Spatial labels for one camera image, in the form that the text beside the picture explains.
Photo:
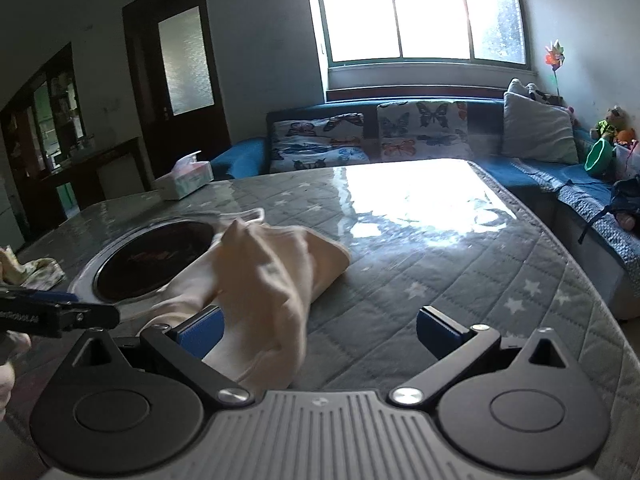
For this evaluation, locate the dark wooden display cabinet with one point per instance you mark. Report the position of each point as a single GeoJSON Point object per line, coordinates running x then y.
{"type": "Point", "coordinates": [65, 85]}

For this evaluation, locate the pale chair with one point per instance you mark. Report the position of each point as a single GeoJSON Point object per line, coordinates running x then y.
{"type": "Point", "coordinates": [117, 177]}

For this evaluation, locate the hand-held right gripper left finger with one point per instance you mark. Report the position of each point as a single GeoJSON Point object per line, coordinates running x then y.
{"type": "Point", "coordinates": [200, 331]}

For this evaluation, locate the colourful pinwheel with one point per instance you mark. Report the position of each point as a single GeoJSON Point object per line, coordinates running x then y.
{"type": "Point", "coordinates": [555, 57]}

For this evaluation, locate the orange toy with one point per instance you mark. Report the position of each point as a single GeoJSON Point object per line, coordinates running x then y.
{"type": "Point", "coordinates": [626, 136]}

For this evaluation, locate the tissue box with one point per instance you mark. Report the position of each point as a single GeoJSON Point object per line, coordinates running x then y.
{"type": "Point", "coordinates": [185, 182]}

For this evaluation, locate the grey pillow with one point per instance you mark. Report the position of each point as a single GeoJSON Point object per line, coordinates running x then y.
{"type": "Point", "coordinates": [537, 130]}

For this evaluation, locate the floral yellow cloth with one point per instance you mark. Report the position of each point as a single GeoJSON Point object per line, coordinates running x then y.
{"type": "Point", "coordinates": [40, 270]}

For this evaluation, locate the blue sofa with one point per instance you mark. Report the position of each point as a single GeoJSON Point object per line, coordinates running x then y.
{"type": "Point", "coordinates": [520, 170]}

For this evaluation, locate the blue quilted sofa cover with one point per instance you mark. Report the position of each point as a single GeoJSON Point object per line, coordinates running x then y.
{"type": "Point", "coordinates": [575, 182]}

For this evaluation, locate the cream shirt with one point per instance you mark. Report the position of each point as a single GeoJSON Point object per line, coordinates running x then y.
{"type": "Point", "coordinates": [270, 280]}

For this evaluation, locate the black white plush toy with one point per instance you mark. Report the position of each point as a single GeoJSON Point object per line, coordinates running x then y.
{"type": "Point", "coordinates": [537, 95]}

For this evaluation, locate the clear plastic storage box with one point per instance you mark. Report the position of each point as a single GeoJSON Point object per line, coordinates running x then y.
{"type": "Point", "coordinates": [627, 160]}

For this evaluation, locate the person's left hand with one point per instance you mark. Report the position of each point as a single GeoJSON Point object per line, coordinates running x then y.
{"type": "Point", "coordinates": [7, 385]}

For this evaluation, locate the round black cooktop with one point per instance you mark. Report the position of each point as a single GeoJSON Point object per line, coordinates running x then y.
{"type": "Point", "coordinates": [145, 260]}

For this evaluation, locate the window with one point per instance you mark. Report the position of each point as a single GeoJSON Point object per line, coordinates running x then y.
{"type": "Point", "coordinates": [425, 10]}

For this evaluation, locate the butterfly print pillow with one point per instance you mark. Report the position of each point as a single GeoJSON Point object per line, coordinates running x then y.
{"type": "Point", "coordinates": [420, 130]}
{"type": "Point", "coordinates": [320, 145]}

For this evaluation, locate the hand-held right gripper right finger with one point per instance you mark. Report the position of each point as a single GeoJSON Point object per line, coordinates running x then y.
{"type": "Point", "coordinates": [434, 330]}

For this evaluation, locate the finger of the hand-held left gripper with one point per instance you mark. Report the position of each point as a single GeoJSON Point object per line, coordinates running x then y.
{"type": "Point", "coordinates": [90, 319]}
{"type": "Point", "coordinates": [50, 296]}

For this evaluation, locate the dark blue clothes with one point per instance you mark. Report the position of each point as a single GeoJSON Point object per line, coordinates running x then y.
{"type": "Point", "coordinates": [627, 200]}

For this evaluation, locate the green bowl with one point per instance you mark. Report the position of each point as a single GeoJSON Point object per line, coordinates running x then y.
{"type": "Point", "coordinates": [597, 160]}

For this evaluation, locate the plush bear toy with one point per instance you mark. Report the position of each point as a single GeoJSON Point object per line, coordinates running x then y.
{"type": "Point", "coordinates": [607, 125]}

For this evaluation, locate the white cushion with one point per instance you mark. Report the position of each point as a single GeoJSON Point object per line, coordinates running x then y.
{"type": "Point", "coordinates": [516, 87]}

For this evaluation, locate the dark wooden glass door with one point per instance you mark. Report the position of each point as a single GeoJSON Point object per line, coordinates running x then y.
{"type": "Point", "coordinates": [145, 85]}

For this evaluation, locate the dark wooden sideboard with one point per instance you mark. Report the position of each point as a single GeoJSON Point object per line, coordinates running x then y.
{"type": "Point", "coordinates": [115, 152]}

